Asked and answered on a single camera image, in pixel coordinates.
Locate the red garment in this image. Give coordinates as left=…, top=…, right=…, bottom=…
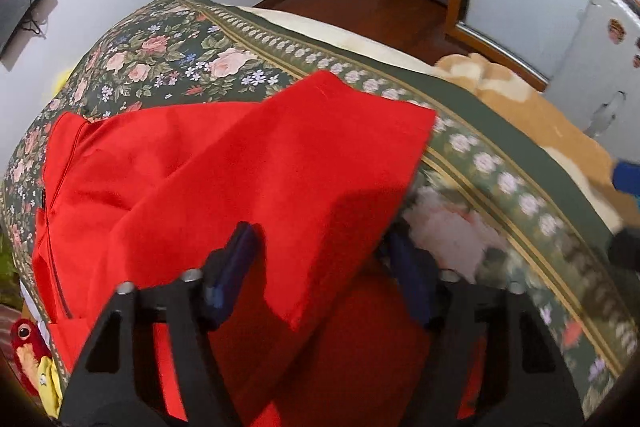
left=30, top=69, right=486, bottom=427

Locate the yellow garment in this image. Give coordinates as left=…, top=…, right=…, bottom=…
left=36, top=357, right=63, bottom=418

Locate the red plush bird toy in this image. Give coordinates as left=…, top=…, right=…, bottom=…
left=10, top=319, right=52, bottom=397

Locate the green floral bedspread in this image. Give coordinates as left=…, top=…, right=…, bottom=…
left=1, top=0, right=639, bottom=414

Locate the brown cream fleece blanket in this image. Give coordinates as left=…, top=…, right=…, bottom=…
left=435, top=53, right=639, bottom=232

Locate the white cabinet with stickers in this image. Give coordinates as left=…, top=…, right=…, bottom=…
left=544, top=0, right=639, bottom=162

